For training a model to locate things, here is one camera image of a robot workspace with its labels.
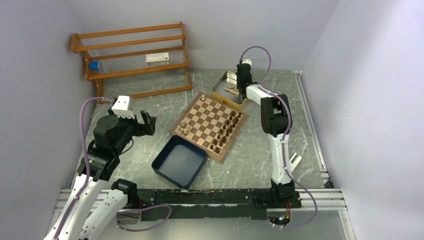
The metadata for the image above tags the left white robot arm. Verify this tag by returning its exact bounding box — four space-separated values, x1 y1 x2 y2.
45 109 157 240

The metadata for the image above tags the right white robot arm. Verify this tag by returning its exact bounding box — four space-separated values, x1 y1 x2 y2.
236 59 296 208

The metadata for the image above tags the blue square tray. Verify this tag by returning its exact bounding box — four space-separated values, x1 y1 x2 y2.
151 135 208 190

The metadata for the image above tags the wooden shelf rack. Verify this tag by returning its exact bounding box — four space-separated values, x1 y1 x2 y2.
70 22 193 98

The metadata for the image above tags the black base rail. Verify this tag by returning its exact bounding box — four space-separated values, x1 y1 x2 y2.
126 187 302 222

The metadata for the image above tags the small white plastic part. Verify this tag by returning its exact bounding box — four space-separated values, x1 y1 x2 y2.
289 152 302 172

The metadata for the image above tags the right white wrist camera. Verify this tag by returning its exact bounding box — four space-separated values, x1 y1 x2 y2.
240 59 252 65

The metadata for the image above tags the white red box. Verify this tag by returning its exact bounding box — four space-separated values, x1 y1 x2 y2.
145 52 170 66

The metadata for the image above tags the wooden chess board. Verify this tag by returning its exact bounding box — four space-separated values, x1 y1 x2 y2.
169 92 248 162

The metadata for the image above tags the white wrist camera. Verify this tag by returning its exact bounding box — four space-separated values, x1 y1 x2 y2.
111 95 136 119
240 59 252 65

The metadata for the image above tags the gold metal tin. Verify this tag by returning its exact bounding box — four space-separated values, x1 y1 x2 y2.
211 70 246 110

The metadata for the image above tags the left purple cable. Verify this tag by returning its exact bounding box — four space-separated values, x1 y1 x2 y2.
52 96 115 240

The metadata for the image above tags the light chess pieces pile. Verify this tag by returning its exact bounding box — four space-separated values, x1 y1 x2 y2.
224 86 240 96

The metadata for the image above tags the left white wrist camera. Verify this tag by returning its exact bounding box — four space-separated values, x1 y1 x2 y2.
111 95 136 119

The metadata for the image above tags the dark chess pieces group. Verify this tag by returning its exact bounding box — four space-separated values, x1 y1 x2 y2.
209 110 243 155

